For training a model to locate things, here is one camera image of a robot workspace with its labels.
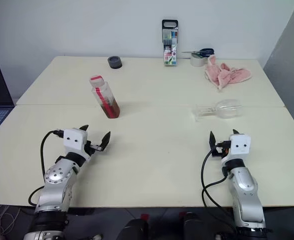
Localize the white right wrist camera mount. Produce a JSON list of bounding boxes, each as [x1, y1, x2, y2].
[[228, 133, 252, 157]]

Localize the white tape roll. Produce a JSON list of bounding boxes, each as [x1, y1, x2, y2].
[[189, 51, 210, 68]]

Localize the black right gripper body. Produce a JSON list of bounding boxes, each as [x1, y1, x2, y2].
[[211, 140, 231, 160]]

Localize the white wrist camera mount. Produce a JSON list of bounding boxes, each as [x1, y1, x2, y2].
[[63, 127, 88, 152], [228, 133, 252, 157]]

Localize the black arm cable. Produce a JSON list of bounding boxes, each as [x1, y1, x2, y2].
[[201, 141, 238, 227], [28, 129, 64, 207]]

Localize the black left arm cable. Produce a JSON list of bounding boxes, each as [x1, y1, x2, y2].
[[28, 129, 64, 207]]

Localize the marker pen pack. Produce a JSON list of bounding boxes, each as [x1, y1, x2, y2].
[[161, 19, 179, 68]]

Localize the blue handled scissors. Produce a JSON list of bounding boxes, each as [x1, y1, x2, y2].
[[181, 47, 215, 58]]

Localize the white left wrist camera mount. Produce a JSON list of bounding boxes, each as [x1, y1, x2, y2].
[[63, 127, 88, 152]]

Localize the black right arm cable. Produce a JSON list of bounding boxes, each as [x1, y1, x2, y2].
[[201, 141, 238, 227]]

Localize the pink cloth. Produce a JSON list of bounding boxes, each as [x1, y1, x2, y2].
[[203, 55, 252, 93]]

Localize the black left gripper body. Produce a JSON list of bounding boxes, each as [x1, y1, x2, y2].
[[85, 139, 100, 157]]

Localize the clear wine glass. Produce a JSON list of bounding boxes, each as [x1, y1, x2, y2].
[[192, 98, 243, 123]]

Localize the black bottle cap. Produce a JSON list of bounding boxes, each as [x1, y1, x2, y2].
[[107, 55, 123, 70]]

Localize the clear plastic bottle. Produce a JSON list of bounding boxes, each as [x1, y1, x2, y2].
[[88, 74, 121, 120]]

